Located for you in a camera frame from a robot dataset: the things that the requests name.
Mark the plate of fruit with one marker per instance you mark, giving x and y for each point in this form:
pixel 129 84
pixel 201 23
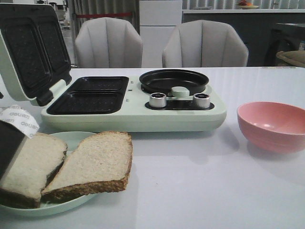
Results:
pixel 245 5

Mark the right silver control knob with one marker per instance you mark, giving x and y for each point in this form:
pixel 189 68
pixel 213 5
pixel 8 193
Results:
pixel 201 101

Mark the light green plate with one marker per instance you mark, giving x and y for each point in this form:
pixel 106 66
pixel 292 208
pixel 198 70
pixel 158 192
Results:
pixel 48 208

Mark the bread slice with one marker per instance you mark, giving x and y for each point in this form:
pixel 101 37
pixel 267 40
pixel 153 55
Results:
pixel 100 163
pixel 34 168

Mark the left silver control knob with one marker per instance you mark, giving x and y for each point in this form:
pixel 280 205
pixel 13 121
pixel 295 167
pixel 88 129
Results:
pixel 157 100

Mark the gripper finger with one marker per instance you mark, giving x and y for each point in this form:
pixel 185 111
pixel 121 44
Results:
pixel 16 126

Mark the left grey upholstered chair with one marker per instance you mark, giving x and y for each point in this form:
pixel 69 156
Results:
pixel 108 43

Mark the white cabinet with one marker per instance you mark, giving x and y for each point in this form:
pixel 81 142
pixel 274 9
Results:
pixel 157 18

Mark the grey upholstered chair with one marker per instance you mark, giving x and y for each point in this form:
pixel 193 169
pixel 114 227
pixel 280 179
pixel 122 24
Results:
pixel 204 43
pixel 108 43

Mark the green breakfast maker base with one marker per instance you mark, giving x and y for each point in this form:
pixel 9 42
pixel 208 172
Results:
pixel 118 103

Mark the right grey upholstered chair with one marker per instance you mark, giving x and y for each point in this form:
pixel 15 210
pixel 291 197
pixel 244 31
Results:
pixel 204 43

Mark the silver control knob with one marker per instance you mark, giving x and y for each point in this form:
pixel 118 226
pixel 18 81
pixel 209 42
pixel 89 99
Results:
pixel 157 100
pixel 201 101

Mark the beige cushion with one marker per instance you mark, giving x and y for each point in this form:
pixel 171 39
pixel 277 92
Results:
pixel 292 58

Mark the green breakfast maker lid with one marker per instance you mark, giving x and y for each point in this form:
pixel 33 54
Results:
pixel 34 60

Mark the black round frying pan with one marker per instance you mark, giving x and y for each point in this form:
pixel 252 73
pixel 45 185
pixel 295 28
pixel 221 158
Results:
pixel 163 80

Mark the pink plastic bowl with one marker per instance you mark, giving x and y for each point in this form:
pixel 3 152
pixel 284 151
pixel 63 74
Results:
pixel 275 127

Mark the grey counter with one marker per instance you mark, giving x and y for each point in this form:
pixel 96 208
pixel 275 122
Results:
pixel 253 26

